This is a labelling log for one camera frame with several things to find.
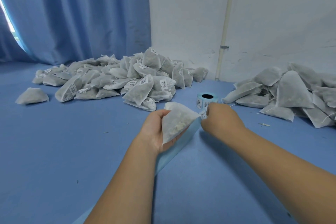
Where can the grey pipe clamp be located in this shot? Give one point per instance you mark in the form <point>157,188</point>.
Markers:
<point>224,47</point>

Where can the blue curtain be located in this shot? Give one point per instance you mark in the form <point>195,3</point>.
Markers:
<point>78,11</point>

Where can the lone white pouch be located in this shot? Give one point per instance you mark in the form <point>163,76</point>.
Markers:
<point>31,96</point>

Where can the pile of labelled herb bags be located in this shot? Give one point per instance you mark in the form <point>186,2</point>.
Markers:
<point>126,79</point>

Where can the blue label roll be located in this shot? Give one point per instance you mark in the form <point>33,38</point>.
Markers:
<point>207,100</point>

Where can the person's right hand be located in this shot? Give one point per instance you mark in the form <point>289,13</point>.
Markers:
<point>223,121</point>

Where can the white wall pipe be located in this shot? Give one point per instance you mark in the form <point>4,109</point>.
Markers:
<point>225,16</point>

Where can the pile of unlabelled herb bags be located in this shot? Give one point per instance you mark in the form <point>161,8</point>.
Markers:
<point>291,92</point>

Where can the white herb sachet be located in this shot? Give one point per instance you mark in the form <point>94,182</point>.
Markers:
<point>178,121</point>

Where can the person's left hand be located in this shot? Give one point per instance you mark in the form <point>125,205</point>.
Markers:
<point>149,134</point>

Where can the person's left forearm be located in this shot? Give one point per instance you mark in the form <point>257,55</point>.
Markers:
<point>126,189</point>

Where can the person's right forearm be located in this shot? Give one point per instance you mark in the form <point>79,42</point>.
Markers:
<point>286,176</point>

